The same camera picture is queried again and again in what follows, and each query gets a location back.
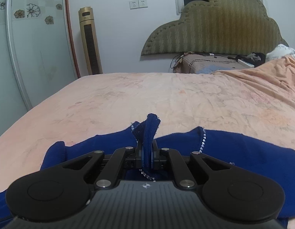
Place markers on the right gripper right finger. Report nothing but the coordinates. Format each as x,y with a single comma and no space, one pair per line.
168,164

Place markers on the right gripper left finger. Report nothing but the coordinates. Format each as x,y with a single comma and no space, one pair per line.
115,166

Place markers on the blue beaded sweater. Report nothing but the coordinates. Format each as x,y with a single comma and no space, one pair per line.
242,182

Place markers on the black clothes pile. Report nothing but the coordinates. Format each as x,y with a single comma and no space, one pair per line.
252,60

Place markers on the brown cardboard box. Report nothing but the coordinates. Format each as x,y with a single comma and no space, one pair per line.
204,63

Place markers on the gold tower fan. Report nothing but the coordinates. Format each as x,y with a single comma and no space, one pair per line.
89,40

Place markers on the pink floral bed sheet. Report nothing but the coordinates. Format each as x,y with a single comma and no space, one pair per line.
255,102

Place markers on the glass wardrobe sliding door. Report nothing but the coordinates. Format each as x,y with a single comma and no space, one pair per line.
35,55

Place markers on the olive upholstered headboard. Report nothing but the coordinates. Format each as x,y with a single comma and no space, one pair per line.
236,27

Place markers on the white patterned pillow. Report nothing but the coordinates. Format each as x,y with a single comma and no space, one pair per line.
280,51

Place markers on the double wall socket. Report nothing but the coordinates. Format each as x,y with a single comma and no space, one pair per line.
138,4

